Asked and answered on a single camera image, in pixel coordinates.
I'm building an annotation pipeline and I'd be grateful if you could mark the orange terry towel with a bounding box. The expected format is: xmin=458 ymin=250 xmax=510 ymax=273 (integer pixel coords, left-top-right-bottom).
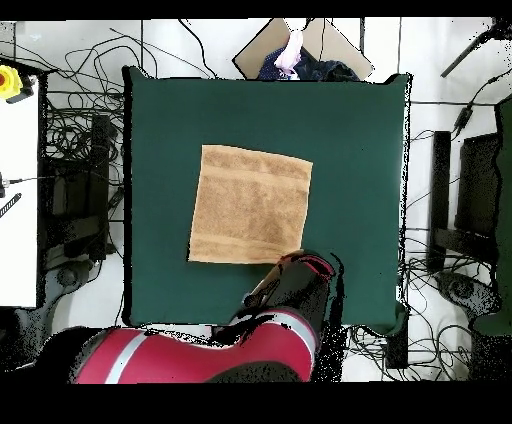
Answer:
xmin=187 ymin=144 xmax=314 ymax=265

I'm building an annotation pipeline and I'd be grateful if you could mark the dark green table cloth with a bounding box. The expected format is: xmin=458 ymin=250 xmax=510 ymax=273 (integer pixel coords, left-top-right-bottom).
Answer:
xmin=121 ymin=65 xmax=413 ymax=337

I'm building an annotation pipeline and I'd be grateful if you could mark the blue dotted cloth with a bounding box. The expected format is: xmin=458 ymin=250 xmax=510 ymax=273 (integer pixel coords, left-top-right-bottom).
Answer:
xmin=257 ymin=49 xmax=289 ymax=81

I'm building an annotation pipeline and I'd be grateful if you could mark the brown cardboard box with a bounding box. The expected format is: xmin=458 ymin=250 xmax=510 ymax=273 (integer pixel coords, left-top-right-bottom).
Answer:
xmin=232 ymin=17 xmax=375 ymax=82

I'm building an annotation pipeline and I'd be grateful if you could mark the dark navy cloth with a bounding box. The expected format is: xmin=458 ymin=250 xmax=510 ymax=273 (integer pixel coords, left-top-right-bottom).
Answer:
xmin=293 ymin=47 xmax=361 ymax=82

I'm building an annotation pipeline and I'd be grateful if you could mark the pink cloth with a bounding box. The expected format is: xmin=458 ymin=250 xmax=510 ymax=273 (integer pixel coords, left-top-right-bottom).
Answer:
xmin=273 ymin=29 xmax=305 ymax=79

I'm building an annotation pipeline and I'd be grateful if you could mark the black round-edged stand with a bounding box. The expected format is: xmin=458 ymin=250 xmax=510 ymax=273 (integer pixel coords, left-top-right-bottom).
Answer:
xmin=384 ymin=303 xmax=410 ymax=370

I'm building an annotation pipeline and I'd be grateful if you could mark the dark grey chair base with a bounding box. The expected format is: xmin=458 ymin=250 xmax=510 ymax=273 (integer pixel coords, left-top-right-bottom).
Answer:
xmin=15 ymin=258 xmax=107 ymax=361
xmin=433 ymin=269 xmax=501 ymax=321

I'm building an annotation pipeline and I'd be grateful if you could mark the black power adapter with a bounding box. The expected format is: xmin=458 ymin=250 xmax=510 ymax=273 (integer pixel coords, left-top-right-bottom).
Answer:
xmin=453 ymin=105 xmax=475 ymax=135

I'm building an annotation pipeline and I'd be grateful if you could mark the white side table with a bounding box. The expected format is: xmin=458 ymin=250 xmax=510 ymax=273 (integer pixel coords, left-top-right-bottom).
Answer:
xmin=0 ymin=75 xmax=40 ymax=309

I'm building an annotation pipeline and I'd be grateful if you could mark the green draped cloth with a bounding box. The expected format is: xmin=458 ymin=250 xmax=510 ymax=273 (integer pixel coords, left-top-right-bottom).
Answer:
xmin=473 ymin=94 xmax=512 ymax=337

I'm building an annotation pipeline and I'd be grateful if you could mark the black tripod rod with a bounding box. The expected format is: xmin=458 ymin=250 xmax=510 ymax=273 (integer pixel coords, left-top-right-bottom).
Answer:
xmin=439 ymin=17 xmax=512 ymax=79

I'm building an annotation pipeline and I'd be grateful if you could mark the yellow emergency stop button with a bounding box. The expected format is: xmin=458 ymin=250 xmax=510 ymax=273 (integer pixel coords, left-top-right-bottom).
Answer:
xmin=0 ymin=64 xmax=36 ymax=105

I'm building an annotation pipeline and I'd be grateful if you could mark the black floor stand frame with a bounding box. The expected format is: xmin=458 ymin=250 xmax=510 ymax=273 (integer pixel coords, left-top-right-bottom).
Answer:
xmin=427 ymin=130 xmax=501 ymax=273
xmin=37 ymin=113 xmax=121 ymax=265

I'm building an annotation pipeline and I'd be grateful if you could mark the black cable tangle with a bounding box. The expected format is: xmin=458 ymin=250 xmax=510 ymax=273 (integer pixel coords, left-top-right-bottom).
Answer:
xmin=0 ymin=27 xmax=217 ymax=161
xmin=343 ymin=223 xmax=473 ymax=381

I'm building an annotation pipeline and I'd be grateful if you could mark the black striped strap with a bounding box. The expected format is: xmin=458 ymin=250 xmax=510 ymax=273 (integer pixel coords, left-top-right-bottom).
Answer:
xmin=0 ymin=192 xmax=23 ymax=219

